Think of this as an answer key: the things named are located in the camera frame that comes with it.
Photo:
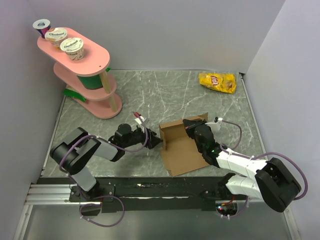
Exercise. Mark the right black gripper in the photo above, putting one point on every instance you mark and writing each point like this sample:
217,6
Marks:
189,124

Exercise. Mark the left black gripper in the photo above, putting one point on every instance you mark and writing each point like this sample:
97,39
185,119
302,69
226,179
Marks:
154,141

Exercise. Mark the brown cardboard box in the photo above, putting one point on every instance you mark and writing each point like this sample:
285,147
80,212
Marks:
179,152

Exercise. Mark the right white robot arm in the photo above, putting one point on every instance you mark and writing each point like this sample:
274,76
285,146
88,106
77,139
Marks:
277,181

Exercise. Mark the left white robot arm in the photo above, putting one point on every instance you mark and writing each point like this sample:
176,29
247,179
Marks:
74,152

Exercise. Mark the yellow chips bag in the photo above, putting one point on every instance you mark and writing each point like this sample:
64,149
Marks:
220,82

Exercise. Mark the white Chobani yogurt cup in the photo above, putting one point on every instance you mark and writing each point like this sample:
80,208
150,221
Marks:
73,47

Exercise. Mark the orange Chobani yogurt cup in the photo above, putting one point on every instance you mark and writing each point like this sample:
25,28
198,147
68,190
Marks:
56,36

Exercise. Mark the purple yogurt cup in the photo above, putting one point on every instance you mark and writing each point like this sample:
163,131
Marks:
42,26

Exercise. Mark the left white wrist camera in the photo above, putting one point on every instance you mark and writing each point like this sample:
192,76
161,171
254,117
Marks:
141,120

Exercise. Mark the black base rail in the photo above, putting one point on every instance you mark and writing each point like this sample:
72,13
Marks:
156,193

